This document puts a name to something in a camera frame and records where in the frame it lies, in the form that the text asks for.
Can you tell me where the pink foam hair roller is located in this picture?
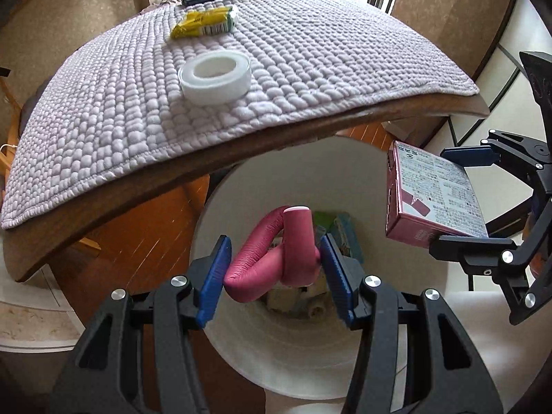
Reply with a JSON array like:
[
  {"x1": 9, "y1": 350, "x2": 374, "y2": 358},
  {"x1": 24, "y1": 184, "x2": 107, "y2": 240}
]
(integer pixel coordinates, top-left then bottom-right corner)
[{"x1": 223, "y1": 206, "x2": 322, "y2": 303}]

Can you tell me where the purple quilted mat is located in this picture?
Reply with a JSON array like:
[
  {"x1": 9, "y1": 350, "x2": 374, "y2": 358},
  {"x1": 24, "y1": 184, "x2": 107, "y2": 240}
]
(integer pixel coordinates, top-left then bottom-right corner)
[{"x1": 0, "y1": 0, "x2": 480, "y2": 230}]

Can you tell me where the wooden table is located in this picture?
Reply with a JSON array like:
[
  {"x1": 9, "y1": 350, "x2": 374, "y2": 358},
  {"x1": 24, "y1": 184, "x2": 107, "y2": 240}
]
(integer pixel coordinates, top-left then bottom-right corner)
[{"x1": 2, "y1": 92, "x2": 490, "y2": 283}]

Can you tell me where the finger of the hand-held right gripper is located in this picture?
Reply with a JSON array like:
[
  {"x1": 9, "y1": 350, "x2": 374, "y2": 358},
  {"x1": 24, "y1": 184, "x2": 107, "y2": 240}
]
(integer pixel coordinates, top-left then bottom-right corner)
[
  {"x1": 429, "y1": 168, "x2": 552, "y2": 326},
  {"x1": 441, "y1": 128, "x2": 552, "y2": 173}
]

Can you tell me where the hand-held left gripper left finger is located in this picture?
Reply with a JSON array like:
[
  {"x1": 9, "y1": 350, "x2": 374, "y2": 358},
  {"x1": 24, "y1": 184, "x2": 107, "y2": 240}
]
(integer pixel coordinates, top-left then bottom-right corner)
[{"x1": 52, "y1": 235, "x2": 234, "y2": 414}]

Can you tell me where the blue medicine box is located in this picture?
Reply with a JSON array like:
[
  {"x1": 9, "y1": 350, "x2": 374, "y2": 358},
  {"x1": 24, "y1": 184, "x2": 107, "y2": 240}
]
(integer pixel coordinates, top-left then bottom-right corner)
[{"x1": 330, "y1": 212, "x2": 365, "y2": 268}]

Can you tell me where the yellow plastic packet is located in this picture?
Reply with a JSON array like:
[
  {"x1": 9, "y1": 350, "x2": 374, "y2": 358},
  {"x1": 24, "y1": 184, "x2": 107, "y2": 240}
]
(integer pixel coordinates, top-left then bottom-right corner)
[{"x1": 169, "y1": 5, "x2": 239, "y2": 39}]

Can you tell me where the white tape roll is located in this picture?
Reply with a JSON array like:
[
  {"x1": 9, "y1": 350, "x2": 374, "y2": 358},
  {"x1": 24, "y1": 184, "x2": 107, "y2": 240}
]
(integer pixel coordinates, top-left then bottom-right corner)
[{"x1": 178, "y1": 49, "x2": 252, "y2": 105}]

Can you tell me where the pink printed cardboard box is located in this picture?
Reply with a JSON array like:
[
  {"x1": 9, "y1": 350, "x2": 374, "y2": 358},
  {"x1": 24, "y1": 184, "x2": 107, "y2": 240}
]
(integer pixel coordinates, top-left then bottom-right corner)
[{"x1": 386, "y1": 140, "x2": 489, "y2": 248}]

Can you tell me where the white round bin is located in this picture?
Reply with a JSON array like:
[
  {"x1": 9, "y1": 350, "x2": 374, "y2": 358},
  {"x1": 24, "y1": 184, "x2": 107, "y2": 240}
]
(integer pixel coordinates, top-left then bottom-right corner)
[{"x1": 190, "y1": 136, "x2": 451, "y2": 400}]

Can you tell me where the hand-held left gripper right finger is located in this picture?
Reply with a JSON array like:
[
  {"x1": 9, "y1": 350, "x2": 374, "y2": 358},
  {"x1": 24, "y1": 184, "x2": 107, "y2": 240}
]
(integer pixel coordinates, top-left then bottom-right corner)
[{"x1": 319, "y1": 233, "x2": 503, "y2": 414}]

